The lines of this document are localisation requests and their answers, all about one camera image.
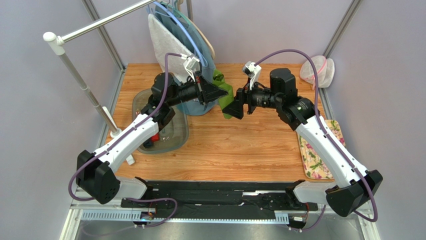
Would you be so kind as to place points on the grey hanging towel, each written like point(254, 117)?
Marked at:
point(165, 42)

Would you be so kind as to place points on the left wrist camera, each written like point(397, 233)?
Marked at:
point(191, 64)

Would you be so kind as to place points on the green clothes hanger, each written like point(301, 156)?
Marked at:
point(175, 6)

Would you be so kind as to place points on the clear plastic container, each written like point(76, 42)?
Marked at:
point(173, 136)

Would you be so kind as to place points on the green paper napkin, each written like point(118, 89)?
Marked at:
point(219, 81)

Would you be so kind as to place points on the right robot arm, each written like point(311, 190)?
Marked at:
point(353, 184)

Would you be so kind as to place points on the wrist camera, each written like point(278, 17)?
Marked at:
point(253, 72)
point(191, 64)

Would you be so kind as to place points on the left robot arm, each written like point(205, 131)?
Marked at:
point(95, 171)

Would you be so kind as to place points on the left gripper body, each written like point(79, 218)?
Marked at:
point(202, 92)

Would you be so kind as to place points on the floral tray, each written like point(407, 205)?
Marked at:
point(314, 167)

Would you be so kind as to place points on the red handled utensil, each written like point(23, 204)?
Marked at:
point(155, 138)

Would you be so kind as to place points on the white mesh laundry bag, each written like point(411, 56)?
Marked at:
point(325, 68)

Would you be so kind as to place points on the dark blue handled utensil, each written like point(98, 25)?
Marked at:
point(148, 144)

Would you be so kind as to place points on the blue-grey hanging shirt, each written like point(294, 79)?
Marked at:
point(193, 107)

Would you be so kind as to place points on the wooden clothes hanger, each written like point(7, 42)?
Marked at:
point(204, 35)

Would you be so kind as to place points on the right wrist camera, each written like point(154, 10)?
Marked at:
point(253, 72)

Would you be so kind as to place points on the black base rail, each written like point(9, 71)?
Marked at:
point(220, 200)

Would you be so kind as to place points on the blue clothes hanger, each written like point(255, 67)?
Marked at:
point(186, 33)

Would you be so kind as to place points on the metal clothes rack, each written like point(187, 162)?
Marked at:
point(57, 42)

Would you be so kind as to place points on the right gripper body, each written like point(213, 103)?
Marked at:
point(248, 101)

